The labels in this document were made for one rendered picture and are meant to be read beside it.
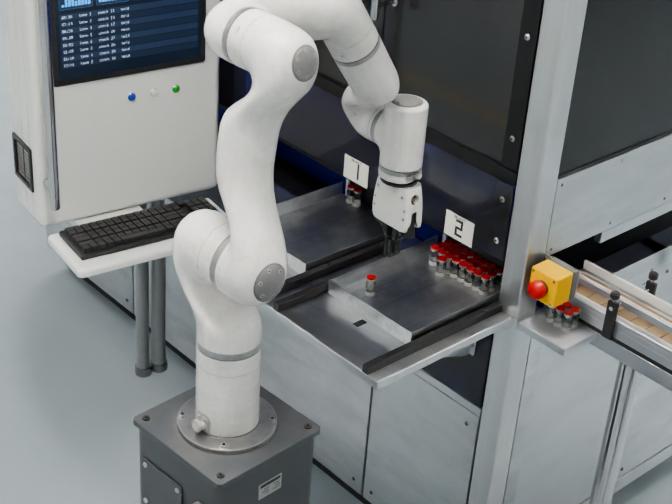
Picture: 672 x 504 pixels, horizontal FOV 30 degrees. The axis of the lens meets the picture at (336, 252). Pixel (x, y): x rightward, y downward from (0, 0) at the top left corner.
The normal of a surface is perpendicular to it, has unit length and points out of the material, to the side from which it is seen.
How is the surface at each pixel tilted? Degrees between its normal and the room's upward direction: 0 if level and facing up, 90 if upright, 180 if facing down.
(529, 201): 90
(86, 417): 0
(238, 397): 90
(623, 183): 90
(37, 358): 0
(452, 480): 90
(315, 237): 0
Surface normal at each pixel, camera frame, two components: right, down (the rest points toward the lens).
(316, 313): 0.07, -0.87
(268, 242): 0.70, -0.07
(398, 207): -0.67, 0.34
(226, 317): 0.06, -0.50
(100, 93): 0.55, 0.45
